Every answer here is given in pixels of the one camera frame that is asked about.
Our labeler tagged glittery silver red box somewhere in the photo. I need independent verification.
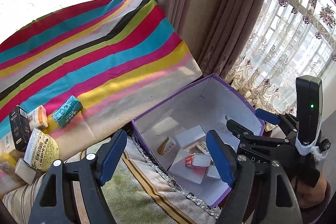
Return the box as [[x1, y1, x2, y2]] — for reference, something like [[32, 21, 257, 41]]
[[185, 153, 211, 168]]

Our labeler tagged brown yellow long box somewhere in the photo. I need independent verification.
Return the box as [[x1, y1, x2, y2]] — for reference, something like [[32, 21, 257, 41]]
[[157, 137, 179, 156]]

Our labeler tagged large silver grey box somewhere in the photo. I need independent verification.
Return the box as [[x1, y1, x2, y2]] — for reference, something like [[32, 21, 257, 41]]
[[168, 149, 207, 184]]

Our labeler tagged person's hand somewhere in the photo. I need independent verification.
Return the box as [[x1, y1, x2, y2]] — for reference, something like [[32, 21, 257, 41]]
[[291, 174, 328, 209]]

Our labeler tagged black tracker with green light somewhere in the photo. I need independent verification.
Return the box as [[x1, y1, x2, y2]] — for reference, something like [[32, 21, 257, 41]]
[[295, 75, 323, 146]]

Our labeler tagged silver grey cube box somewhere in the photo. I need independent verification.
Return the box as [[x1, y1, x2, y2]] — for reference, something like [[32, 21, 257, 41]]
[[15, 159, 36, 185]]

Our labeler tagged white blue medicine box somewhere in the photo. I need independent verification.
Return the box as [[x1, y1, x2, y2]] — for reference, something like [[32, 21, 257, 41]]
[[24, 128, 50, 171]]

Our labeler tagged yellow sponge with fluff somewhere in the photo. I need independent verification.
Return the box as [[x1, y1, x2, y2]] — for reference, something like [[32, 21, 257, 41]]
[[0, 152, 17, 180]]

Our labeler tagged white barcode box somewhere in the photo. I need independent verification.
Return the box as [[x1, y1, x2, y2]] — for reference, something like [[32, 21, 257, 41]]
[[0, 131, 16, 156]]

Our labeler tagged black product box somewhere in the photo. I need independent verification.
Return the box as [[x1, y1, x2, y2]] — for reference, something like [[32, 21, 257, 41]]
[[9, 105, 31, 150]]

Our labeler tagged floral lace curtain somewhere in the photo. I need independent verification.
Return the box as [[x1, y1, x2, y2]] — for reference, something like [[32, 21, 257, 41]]
[[226, 0, 335, 114]]

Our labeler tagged orange white small box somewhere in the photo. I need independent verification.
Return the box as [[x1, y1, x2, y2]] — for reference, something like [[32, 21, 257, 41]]
[[27, 105, 48, 131]]

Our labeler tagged white grey carton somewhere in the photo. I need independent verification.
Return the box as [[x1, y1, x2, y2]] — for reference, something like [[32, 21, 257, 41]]
[[174, 125, 206, 149]]

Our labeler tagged dark green small box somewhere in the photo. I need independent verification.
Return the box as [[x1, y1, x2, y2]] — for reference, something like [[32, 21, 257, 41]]
[[52, 96, 83, 128]]

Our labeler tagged purple cardboard box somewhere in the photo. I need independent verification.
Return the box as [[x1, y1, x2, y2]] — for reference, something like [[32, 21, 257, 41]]
[[132, 75, 265, 207]]

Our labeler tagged rainbow striped cloth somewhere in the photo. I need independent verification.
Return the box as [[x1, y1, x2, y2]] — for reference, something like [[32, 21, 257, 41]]
[[1, 0, 202, 159]]

